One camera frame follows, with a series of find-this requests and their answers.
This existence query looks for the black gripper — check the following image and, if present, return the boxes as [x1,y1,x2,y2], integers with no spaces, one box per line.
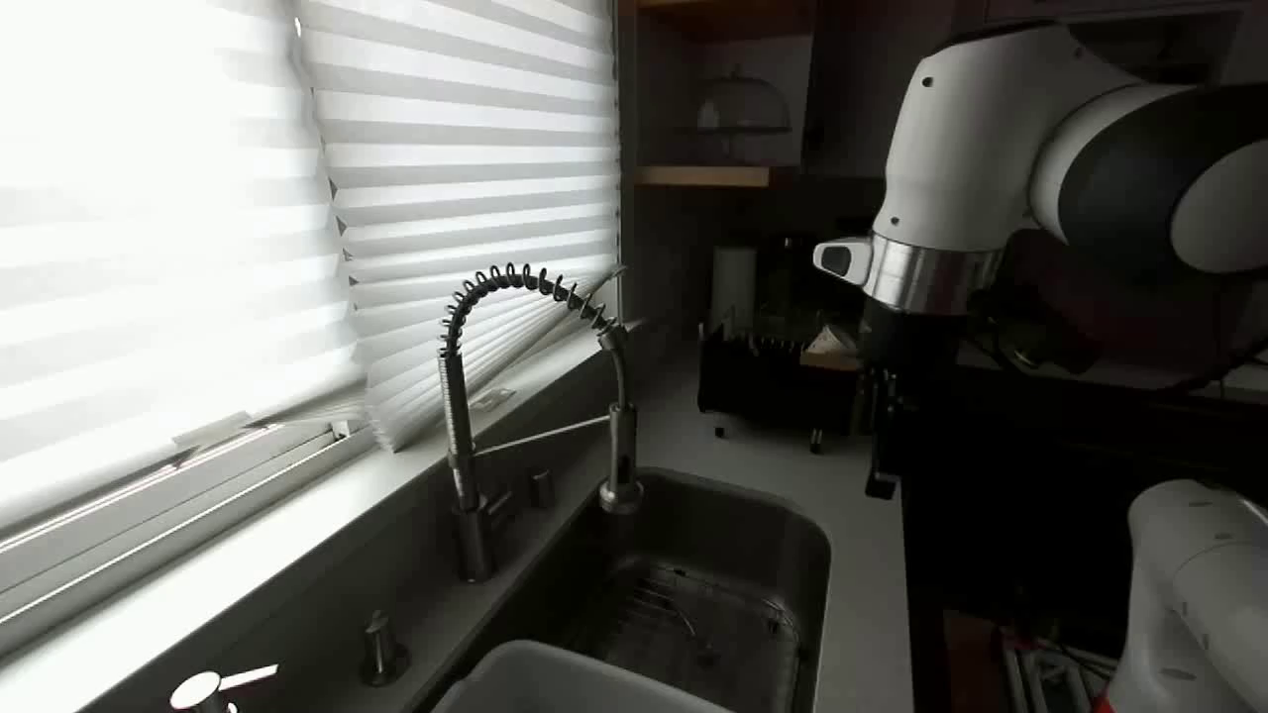
[853,310,935,501]

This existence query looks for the grey undermount kitchen sink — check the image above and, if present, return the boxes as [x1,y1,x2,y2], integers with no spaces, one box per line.
[429,464,836,713]

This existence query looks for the metal sink bottom grid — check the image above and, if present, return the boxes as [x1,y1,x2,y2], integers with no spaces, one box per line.
[568,552,804,713]

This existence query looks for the white paper towel roll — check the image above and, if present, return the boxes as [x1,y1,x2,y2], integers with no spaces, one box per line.
[708,243,760,335]

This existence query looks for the glass cake dome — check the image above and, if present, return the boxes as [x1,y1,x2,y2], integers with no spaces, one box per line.
[691,60,799,170]

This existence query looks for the white plastic wash basin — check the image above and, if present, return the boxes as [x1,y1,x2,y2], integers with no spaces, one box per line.
[431,637,736,713]

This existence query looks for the chrome spring kitchen faucet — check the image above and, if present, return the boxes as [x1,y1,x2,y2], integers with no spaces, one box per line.
[436,258,651,586]

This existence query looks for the narrow white window blind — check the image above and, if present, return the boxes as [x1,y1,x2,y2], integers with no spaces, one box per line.
[288,0,626,456]

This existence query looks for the chrome soap dispenser pump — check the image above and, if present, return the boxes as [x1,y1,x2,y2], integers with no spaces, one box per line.
[357,606,417,691]

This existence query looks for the wide white window blind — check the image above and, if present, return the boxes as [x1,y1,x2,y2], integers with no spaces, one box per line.
[0,0,373,538]

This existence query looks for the white and orange floor cables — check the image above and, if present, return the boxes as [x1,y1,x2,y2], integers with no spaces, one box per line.
[993,624,1125,713]

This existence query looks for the wooden wall shelf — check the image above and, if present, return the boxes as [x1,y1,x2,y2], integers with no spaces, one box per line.
[630,158,779,194]

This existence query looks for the chrome lever tap handle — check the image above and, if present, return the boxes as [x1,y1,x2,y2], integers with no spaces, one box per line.
[168,658,285,713]

